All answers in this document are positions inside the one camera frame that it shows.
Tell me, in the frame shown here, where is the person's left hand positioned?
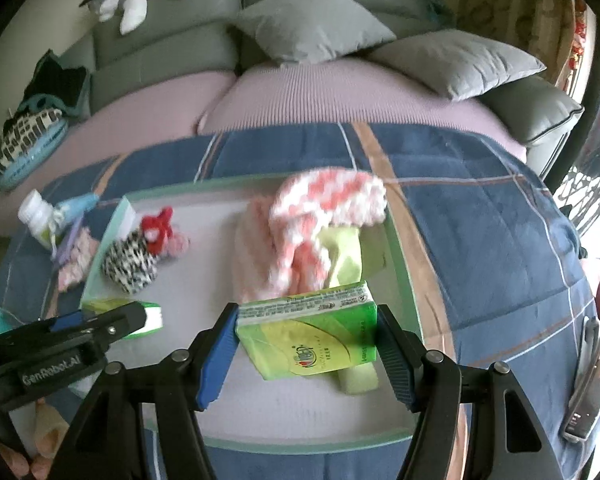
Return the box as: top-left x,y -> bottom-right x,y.
0,400 -> 72,480

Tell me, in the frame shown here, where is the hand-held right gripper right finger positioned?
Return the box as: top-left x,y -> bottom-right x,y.
375,304 -> 566,480

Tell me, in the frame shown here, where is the white pill bottle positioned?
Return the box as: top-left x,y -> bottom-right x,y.
18,190 -> 63,251

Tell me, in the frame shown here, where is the teal shallow cardboard box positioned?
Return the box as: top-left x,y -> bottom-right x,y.
80,175 -> 426,448

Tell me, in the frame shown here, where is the black white patterned blue cushion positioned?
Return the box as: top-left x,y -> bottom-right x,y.
0,105 -> 68,191

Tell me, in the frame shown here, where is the red scrunchie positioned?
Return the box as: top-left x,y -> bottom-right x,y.
141,206 -> 175,256

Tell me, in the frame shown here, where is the pink white knitted scarf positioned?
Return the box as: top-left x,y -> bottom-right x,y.
232,170 -> 387,301

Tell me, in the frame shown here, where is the grey square pillow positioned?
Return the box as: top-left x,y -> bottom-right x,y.
367,29 -> 547,101
232,0 -> 397,65

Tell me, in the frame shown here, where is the grey green sofa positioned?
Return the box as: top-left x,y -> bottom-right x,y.
10,0 -> 586,176

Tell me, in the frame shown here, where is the pink scrunchie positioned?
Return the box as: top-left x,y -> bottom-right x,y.
167,232 -> 191,260

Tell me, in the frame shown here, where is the black clothes teal trim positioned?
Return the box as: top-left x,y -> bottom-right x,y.
22,50 -> 92,116

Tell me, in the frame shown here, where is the purple packet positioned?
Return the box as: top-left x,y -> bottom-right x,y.
50,212 -> 86,261

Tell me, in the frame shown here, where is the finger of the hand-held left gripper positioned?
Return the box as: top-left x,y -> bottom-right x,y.
45,310 -> 87,334
80,302 -> 148,347

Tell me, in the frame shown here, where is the blue plaid blanket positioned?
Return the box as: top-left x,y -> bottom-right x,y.
0,122 -> 600,480

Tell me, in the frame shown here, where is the black wire rack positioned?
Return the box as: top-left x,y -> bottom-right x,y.
555,170 -> 600,236

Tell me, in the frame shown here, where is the light green cloth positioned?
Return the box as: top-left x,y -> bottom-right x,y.
320,226 -> 387,395

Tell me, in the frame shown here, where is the green white tissue pack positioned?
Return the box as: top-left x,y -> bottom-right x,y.
80,297 -> 163,341

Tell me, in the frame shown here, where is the patterned beige curtain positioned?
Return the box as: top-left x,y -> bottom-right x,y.
457,0 -> 576,91

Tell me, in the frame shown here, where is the pink sofa seat cover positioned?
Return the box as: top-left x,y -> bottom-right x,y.
200,57 -> 528,161
0,71 -> 236,236

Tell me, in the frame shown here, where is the smartphone on stand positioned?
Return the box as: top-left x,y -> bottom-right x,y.
562,297 -> 600,442

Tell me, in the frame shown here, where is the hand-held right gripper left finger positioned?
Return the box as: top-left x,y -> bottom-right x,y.
62,301 -> 241,480

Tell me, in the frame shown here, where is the grey cushion dark piping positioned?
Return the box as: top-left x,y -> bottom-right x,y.
480,79 -> 585,148

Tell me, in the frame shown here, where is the leopard print scrunchie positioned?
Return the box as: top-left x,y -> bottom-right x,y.
102,232 -> 160,293

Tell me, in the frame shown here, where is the light blue cloth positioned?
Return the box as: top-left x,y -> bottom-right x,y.
55,194 -> 100,222

